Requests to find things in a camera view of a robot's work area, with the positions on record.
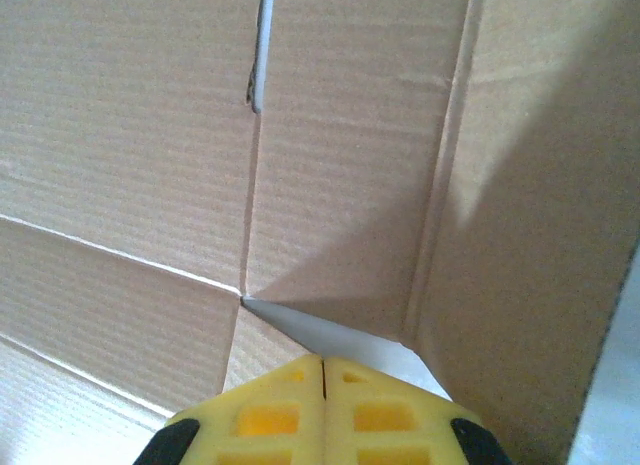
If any brown cardboard box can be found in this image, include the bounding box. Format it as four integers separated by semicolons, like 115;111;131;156
0;0;640;465

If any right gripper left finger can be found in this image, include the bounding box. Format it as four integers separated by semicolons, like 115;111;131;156
132;354;327;465

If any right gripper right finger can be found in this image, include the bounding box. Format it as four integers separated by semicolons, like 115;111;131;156
322;357;516;465

